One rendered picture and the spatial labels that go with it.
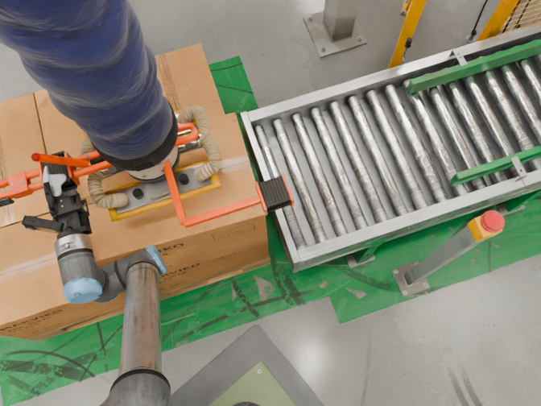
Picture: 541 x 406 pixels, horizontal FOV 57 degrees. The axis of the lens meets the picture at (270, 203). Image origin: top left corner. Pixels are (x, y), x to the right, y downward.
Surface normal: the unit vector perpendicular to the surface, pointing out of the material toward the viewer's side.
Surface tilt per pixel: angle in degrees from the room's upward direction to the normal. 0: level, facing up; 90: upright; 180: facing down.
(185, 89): 0
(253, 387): 4
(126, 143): 75
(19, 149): 0
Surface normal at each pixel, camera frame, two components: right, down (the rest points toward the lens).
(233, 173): -0.02, -0.32
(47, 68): -0.08, 0.84
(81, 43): 0.51, 0.65
